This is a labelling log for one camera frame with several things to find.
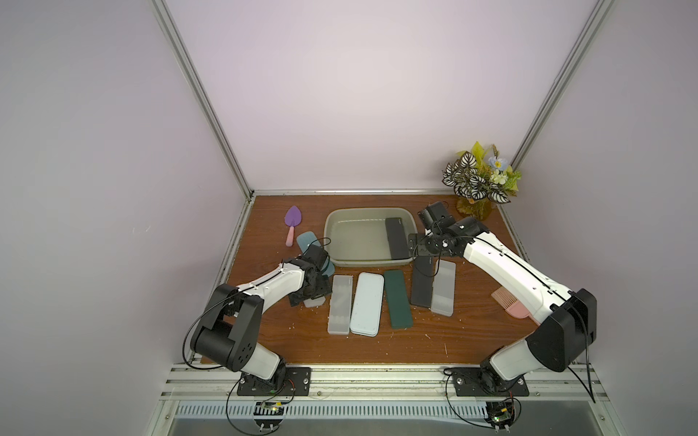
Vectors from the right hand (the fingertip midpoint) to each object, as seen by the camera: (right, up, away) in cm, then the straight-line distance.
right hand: (425, 240), depth 82 cm
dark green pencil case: (-7, -23, +3) cm, 25 cm away
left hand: (-34, -19, +9) cm, 39 cm away
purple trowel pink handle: (-49, +7, +31) cm, 59 cm away
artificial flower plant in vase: (+19, +19, +6) cm, 28 cm away
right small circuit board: (+17, -45, -12) cm, 49 cm away
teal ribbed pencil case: (-42, -1, +22) cm, 47 cm away
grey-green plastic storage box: (-22, -1, +22) cm, 31 cm away
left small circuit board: (-45, -45, -10) cm, 65 cm away
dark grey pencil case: (+1, -17, +10) cm, 20 cm away
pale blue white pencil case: (-18, -22, +6) cm, 29 cm away
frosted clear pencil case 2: (+8, -17, +8) cm, 21 cm away
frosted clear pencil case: (-35, -21, +4) cm, 41 cm away
